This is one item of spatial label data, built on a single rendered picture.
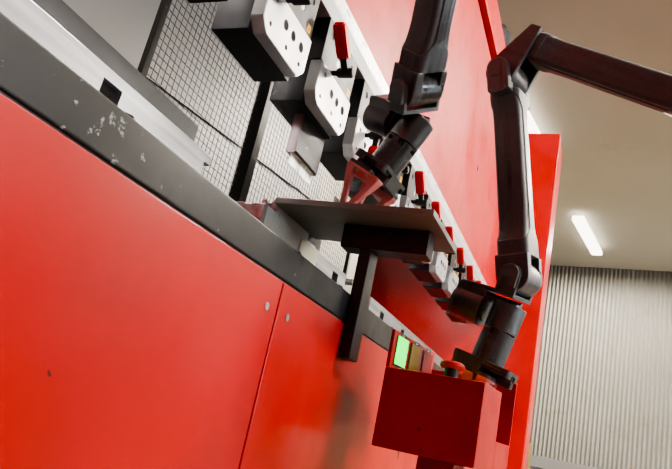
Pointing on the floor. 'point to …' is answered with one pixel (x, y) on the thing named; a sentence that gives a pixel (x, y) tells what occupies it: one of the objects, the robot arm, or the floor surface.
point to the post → (252, 143)
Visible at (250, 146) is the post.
